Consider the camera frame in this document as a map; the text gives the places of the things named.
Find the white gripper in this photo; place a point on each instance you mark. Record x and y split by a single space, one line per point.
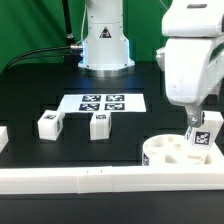
193 68

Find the white round stool seat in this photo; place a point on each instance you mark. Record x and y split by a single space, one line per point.
172 149

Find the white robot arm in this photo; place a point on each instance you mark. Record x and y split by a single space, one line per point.
106 48

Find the white right fence bar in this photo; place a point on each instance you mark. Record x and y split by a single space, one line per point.
215 156

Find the white fence bar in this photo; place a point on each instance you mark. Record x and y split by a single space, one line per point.
109 179
215 156

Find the white sheet with tags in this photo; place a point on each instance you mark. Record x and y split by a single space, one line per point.
124 102

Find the white front fence bar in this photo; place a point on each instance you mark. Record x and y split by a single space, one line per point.
109 179

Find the black vertical pole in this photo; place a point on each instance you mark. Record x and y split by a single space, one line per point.
68 27

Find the white left fence piece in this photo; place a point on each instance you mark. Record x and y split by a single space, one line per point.
3 137

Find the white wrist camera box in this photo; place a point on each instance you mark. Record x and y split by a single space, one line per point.
194 18

